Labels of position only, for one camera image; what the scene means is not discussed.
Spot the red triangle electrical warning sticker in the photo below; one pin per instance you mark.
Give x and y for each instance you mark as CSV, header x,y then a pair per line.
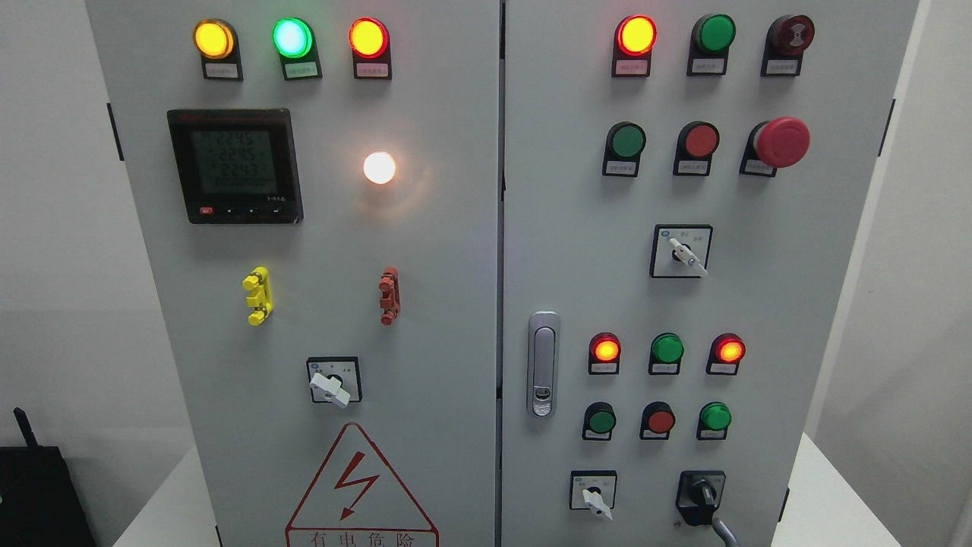
x,y
357,499

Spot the lit red lamp right door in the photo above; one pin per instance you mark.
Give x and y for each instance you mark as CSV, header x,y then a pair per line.
x,y
632,46

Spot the dark red buzzer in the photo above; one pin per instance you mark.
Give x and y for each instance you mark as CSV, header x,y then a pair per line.
x,y
786,41

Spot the white selector switch lower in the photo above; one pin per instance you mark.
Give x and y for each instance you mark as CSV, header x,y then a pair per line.
x,y
593,491

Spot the red push button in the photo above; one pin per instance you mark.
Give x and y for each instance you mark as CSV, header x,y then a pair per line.
x,y
695,149
657,421

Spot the green push button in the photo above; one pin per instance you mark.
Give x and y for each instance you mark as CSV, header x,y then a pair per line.
x,y
598,422
624,144

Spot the green push button upper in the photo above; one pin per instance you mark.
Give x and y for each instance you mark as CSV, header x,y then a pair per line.
x,y
624,144

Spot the red push button upper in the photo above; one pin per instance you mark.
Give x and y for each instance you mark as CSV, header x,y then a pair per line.
x,y
695,149

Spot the red mushroom emergency stop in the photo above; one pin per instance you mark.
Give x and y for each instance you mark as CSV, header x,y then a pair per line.
x,y
773,145

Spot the red terminal connector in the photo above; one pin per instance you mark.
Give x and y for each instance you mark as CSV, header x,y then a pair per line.
x,y
389,301

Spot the glowing white indicator lamp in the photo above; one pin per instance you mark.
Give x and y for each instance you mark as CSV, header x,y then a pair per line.
x,y
379,167

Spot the red push button lower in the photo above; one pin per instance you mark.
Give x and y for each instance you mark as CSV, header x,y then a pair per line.
x,y
657,421

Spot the green lamp top right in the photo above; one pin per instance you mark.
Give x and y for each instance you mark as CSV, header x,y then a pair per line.
x,y
710,40

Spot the green push button lower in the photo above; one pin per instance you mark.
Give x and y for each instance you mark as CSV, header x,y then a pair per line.
x,y
598,422

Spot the yellow terminal connector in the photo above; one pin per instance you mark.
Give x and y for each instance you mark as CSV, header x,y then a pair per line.
x,y
259,297

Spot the silver door lock handle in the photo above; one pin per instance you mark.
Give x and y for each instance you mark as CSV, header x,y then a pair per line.
x,y
543,351

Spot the lit red-orange indicator lamp left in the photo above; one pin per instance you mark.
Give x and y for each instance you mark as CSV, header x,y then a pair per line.
x,y
370,43

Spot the black rotary knob switch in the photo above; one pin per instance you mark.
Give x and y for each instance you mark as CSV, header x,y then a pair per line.
x,y
698,495

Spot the green illuminated button lower right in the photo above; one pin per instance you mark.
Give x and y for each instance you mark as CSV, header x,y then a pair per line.
x,y
714,421

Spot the white selector switch left door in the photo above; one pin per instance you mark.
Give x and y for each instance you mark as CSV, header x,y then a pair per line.
x,y
335,380

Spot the black digital power meter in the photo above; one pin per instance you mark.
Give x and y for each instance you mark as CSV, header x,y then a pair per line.
x,y
236,166

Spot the lit green indicator lamp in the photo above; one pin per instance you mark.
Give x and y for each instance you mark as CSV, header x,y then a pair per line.
x,y
296,46

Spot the red lamp middle right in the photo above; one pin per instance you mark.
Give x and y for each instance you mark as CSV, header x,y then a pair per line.
x,y
725,355

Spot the white selector switch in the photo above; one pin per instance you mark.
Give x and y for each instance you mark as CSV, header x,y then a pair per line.
x,y
593,491
680,250

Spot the black box with antenna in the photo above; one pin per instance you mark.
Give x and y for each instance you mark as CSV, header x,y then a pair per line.
x,y
39,501

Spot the lit red lamp middle left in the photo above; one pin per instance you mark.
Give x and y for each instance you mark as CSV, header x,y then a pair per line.
x,y
604,351

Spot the grey electrical control cabinet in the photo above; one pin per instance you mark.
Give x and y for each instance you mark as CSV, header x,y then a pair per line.
x,y
497,114

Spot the yellow indicator lamp top left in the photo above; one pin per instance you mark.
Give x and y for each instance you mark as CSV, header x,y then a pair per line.
x,y
218,47

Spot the green lamp middle centre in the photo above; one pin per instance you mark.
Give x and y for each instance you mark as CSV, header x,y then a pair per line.
x,y
665,355

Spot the white selector switch upper right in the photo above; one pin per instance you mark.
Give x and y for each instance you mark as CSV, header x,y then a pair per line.
x,y
680,250

